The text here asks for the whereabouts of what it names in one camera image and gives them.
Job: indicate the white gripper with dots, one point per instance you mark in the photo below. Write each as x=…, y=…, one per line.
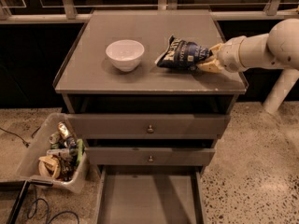
x=231, y=55

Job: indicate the blue chip bag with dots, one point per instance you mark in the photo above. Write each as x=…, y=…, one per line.
x=182, y=55

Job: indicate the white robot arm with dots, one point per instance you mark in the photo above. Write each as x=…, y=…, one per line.
x=278, y=49

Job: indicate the grey drawer cabinet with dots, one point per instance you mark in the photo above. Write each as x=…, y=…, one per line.
x=91, y=84

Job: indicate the brass top drawer knob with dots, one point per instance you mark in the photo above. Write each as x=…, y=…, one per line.
x=150, y=129

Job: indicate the top grey drawer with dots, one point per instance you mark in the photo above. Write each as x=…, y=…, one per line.
x=148, y=126

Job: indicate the grey drawer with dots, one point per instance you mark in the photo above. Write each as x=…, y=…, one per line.
x=150, y=195
x=148, y=126
x=161, y=156

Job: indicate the middle grey drawer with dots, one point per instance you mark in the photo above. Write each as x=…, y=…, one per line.
x=161, y=156

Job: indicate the bottom grey drawer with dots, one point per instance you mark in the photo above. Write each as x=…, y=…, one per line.
x=150, y=195

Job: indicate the white ceramic bowl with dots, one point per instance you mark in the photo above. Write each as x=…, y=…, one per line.
x=126, y=55

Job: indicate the metal window railing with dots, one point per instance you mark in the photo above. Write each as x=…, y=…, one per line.
x=74, y=10

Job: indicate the green packet in bin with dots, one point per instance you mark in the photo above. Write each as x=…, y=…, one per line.
x=80, y=151

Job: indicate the orange silver can in bin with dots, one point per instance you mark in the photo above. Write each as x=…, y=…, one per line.
x=63, y=130

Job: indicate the clear plastic bin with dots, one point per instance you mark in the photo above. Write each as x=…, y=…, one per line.
x=32, y=169

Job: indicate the tan round packet in bin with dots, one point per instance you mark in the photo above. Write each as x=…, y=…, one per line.
x=49, y=166

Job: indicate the black metal frame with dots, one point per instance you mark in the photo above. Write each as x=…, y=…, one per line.
x=21, y=186

